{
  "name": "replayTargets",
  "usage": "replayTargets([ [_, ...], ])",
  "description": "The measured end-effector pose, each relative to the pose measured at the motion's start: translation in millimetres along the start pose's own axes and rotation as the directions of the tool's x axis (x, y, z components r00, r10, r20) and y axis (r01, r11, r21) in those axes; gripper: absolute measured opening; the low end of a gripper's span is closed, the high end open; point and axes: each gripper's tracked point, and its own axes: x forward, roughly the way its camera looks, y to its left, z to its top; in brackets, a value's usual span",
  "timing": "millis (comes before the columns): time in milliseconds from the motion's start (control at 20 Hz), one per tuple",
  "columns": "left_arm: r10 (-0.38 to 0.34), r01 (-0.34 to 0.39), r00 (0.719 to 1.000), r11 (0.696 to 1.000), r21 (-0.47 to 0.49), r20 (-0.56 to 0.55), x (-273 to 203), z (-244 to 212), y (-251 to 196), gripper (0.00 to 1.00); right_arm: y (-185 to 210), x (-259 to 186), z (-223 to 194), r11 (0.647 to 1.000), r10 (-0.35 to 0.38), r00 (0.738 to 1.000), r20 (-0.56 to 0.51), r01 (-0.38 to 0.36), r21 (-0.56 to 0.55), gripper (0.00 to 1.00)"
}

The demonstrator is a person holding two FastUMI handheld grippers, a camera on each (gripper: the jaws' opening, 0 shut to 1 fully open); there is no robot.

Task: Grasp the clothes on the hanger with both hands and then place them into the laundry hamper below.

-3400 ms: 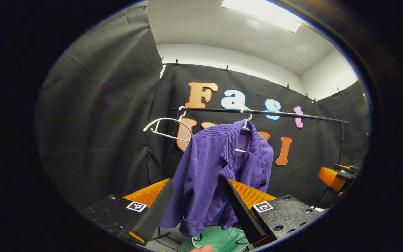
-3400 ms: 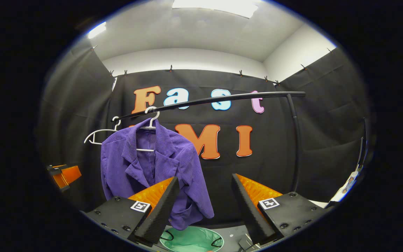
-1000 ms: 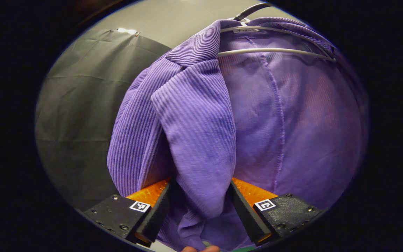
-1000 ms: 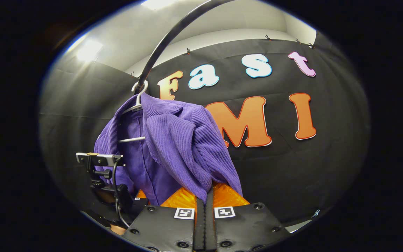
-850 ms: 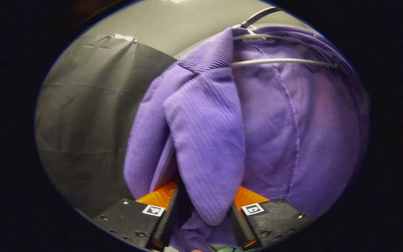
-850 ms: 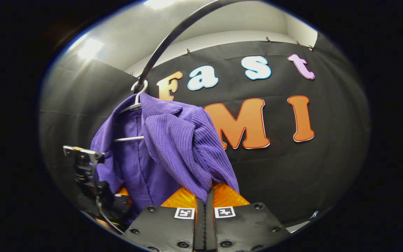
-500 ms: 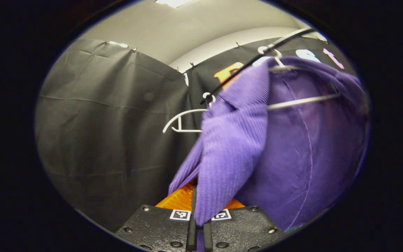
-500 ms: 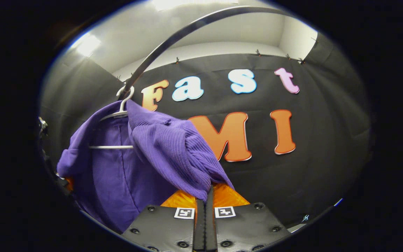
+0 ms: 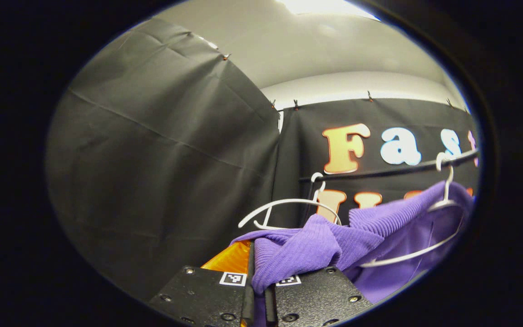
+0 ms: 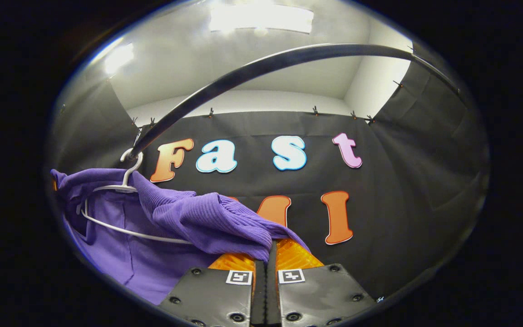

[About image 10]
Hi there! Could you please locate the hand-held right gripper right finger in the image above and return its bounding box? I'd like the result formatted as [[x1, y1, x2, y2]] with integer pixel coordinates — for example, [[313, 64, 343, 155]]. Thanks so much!
[[266, 238, 378, 327]]

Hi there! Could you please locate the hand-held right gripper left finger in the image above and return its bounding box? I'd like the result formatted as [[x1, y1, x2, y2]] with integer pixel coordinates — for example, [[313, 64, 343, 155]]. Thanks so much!
[[157, 252, 267, 327]]

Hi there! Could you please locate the purple ribbed shirt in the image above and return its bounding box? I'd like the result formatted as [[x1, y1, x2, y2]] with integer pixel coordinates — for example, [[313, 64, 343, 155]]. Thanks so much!
[[50, 167, 312, 306]]

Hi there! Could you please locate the white plastic hanger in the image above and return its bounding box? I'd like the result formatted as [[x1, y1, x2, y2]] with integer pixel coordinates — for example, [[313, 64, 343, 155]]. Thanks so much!
[[76, 148, 194, 246]]

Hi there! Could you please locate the black metal clothes rack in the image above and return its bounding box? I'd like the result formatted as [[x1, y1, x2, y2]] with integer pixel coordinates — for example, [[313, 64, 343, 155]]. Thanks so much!
[[128, 43, 464, 159]]

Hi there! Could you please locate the black backdrop cloth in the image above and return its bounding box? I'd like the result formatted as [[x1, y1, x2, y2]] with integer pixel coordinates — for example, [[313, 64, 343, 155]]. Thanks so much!
[[46, 41, 491, 300]]

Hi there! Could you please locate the ceiling light panel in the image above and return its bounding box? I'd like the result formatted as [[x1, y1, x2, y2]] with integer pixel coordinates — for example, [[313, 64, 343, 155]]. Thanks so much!
[[104, 42, 136, 76], [209, 5, 314, 35]]

